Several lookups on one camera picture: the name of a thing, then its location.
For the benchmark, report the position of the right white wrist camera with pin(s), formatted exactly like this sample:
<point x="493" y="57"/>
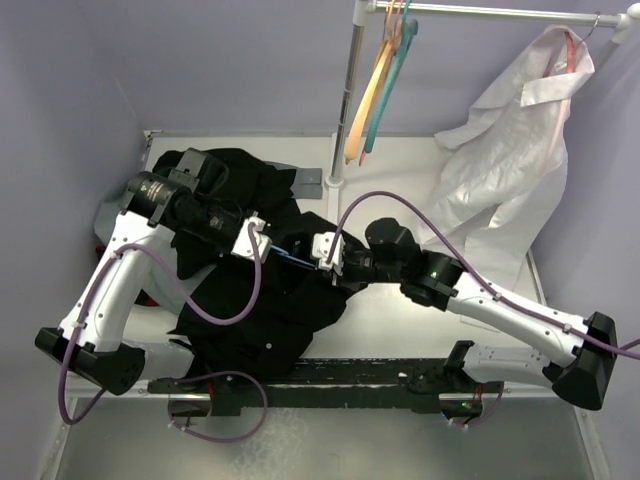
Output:
<point x="327" y="252"/>

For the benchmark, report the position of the aluminium frame rail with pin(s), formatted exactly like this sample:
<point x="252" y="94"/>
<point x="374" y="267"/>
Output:
<point x="540" y="387"/>

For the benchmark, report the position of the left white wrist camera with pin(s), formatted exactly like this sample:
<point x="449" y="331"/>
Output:
<point x="252" y="243"/>

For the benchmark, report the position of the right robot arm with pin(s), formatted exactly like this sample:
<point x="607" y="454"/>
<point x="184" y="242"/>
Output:
<point x="566" y="353"/>

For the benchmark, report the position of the white hanging shirt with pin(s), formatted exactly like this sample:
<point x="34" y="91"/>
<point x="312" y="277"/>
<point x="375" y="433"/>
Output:
<point x="507" y="166"/>

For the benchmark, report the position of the pink hanger under white shirt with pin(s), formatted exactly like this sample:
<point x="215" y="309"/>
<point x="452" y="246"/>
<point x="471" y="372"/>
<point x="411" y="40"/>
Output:
<point x="571" y="81"/>

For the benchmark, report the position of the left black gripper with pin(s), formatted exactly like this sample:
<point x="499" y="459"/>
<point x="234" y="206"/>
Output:
<point x="240" y="216"/>

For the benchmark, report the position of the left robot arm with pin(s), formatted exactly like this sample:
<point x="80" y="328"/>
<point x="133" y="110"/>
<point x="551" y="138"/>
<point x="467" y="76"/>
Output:
<point x="90" y="340"/>

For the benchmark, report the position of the red black plaid shirt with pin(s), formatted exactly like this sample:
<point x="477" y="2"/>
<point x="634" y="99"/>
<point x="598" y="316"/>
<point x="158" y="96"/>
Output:
<point x="142" y="299"/>

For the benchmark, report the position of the teal hanger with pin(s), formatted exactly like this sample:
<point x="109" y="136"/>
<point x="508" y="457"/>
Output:
<point x="401" y="44"/>

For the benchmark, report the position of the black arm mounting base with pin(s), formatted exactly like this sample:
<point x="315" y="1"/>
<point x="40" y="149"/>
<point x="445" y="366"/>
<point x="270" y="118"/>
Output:
<point x="229" y="394"/>

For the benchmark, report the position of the orange hanger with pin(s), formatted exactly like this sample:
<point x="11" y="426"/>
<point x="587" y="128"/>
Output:
<point x="364" y="128"/>

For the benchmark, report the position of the grey shirt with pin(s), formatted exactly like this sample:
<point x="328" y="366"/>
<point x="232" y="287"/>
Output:
<point x="157" y="284"/>

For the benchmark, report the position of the light blue hanger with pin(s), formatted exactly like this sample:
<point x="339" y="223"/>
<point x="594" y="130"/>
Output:
<point x="293" y="259"/>

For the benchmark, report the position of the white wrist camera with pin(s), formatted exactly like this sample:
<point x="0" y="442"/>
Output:
<point x="252" y="243"/>
<point x="327" y="252"/>

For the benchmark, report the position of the silver clothes rack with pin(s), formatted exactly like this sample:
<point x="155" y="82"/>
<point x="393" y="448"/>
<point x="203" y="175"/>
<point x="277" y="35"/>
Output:
<point x="624" y="25"/>

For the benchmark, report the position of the black button shirt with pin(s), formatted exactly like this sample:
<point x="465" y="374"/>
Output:
<point x="294" y="303"/>

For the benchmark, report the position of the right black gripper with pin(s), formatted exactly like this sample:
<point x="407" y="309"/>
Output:
<point x="345" y="275"/>

